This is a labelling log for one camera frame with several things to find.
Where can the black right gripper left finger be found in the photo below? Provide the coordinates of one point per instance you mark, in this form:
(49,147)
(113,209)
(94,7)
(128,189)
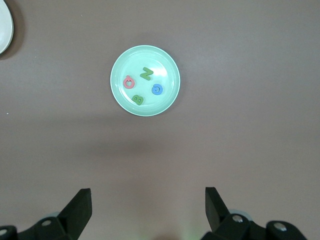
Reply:
(77,207)

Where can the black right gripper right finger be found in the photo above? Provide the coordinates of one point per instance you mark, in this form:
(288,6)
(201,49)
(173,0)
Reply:
(215,210)

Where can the green capital letter B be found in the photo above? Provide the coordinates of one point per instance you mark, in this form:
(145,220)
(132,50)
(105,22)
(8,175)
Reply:
(137,99)

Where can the blue capital letter C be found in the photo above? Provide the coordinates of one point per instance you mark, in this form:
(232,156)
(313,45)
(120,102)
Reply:
(157,89)

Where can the red capital letter Q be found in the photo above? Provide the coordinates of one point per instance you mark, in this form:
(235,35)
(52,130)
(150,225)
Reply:
(129,82)

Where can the green capital letter N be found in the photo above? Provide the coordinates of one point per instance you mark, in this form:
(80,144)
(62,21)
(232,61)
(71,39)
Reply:
(146,73)

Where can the green plate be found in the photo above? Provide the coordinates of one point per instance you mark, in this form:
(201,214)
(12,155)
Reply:
(162,105)

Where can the cream plate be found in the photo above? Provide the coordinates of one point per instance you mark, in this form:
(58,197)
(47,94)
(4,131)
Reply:
(3,27)

